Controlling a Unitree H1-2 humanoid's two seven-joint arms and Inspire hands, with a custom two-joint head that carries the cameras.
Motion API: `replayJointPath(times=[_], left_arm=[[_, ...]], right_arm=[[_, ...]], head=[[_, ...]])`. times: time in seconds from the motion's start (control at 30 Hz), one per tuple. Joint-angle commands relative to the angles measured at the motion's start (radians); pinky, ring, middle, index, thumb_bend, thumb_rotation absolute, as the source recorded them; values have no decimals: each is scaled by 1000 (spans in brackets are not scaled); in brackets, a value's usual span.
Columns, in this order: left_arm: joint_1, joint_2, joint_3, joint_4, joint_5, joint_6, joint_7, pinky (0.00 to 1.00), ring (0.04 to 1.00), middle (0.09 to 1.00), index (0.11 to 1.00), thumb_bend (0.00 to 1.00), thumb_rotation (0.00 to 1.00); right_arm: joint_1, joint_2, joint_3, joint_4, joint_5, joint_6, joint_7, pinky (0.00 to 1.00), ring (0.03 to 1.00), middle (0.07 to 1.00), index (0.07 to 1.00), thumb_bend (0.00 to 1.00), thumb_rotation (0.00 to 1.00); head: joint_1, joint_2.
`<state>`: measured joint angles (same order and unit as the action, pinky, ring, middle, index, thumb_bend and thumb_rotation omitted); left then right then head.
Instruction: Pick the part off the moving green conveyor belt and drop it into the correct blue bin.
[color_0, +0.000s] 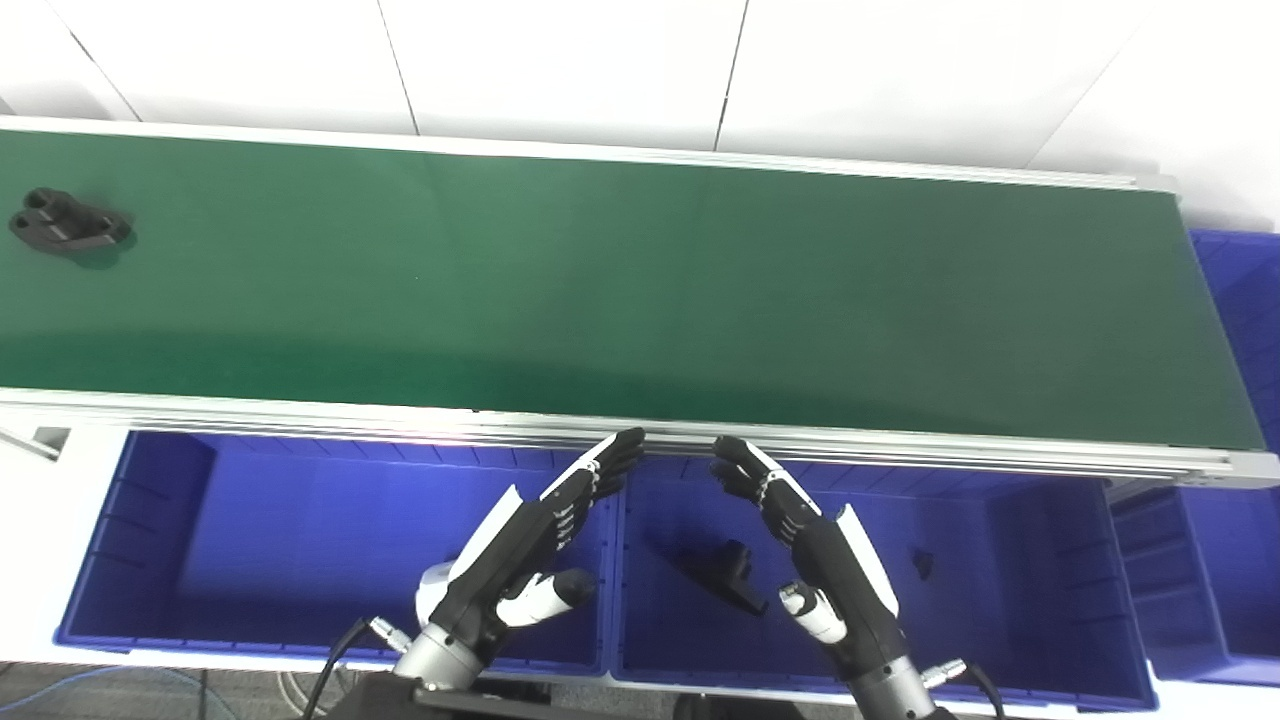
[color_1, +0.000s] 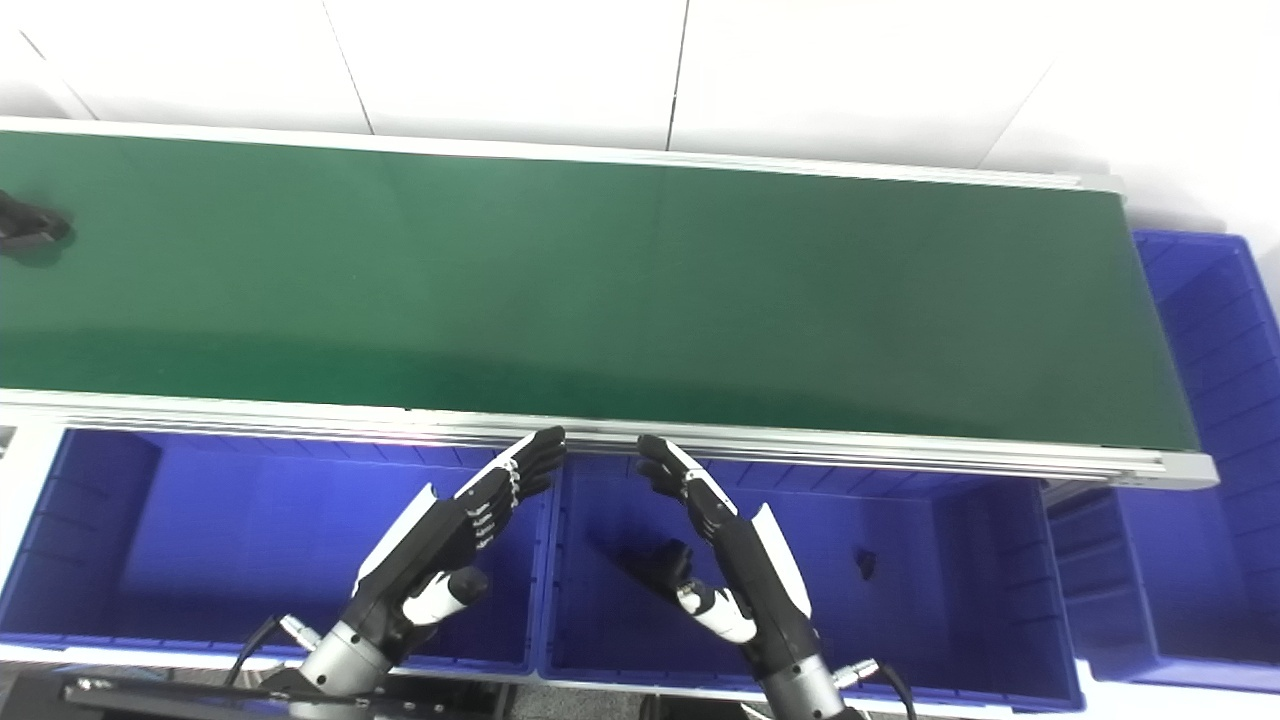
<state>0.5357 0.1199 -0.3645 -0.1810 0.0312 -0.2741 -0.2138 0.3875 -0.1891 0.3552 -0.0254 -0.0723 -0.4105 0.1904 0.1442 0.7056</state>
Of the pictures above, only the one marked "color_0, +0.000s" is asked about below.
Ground black flanged mount part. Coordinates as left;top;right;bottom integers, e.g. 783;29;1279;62
8;187;133;256

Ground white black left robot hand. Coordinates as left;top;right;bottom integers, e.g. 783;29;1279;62
415;428;646;651

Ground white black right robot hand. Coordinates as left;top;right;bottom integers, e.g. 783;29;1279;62
710;435;907;682

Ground green conveyor belt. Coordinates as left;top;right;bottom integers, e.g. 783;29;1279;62
0;128;1266;451
0;115;1280;491

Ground white floor cable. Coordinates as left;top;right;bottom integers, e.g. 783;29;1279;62
275;670;333;714

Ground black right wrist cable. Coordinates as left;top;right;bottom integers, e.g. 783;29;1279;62
920;657;1007;720

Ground blue floor cable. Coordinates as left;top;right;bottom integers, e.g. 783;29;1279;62
0;664;237;720

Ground black bracket part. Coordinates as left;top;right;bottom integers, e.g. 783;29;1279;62
672;540;769;616

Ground large blue plastic bin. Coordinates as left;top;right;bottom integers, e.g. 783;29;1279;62
55;430;616;676
608;455;1159;713

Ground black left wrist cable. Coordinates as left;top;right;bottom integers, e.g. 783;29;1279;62
300;615;413;720

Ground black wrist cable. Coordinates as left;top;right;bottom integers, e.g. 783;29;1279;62
300;615;413;720
920;657;1007;720

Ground aluminium support bracket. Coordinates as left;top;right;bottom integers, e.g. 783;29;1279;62
0;425;72;463

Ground narrow blue plastic bin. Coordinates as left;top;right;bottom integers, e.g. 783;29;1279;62
1110;228;1280;688

